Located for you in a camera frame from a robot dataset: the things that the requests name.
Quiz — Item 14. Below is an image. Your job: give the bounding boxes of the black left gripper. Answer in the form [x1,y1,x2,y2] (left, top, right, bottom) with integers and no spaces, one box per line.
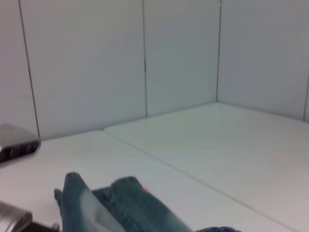
[26,220,60,232]

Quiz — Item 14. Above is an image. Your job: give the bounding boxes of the blue denim shorts with print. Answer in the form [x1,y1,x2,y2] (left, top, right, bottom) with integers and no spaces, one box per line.
[54,172,242,232]

